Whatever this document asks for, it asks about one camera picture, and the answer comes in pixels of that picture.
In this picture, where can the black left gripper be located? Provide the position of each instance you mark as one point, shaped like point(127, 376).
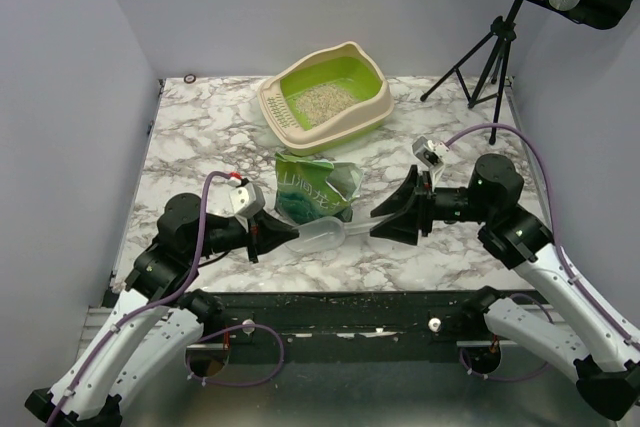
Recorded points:
point(269, 226)

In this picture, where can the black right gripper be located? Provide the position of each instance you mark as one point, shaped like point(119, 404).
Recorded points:
point(425, 206)

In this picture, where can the clear plastic litter scoop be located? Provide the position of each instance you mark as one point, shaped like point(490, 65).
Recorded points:
point(327, 233)

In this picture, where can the green cat litter bag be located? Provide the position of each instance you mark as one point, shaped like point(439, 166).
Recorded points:
point(310, 189)

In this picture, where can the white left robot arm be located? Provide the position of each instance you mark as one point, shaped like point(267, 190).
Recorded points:
point(153, 320)

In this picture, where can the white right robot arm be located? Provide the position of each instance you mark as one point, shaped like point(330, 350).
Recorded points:
point(599, 352)

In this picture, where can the green and beige litter box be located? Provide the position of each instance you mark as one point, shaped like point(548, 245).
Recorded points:
point(346, 65)

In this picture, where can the clean litter pile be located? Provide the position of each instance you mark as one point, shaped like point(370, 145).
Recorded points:
point(323, 102)

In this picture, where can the black tripod stand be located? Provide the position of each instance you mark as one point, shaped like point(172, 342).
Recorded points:
point(492, 80)

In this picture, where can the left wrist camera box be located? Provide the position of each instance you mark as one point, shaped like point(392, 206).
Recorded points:
point(246, 198)

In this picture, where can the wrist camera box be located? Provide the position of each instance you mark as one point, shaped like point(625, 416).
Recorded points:
point(246, 198)
point(432, 154)

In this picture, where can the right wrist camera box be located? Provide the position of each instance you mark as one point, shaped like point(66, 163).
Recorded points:
point(432, 154)

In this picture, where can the black mounting rail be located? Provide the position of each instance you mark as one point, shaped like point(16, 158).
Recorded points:
point(263, 328)

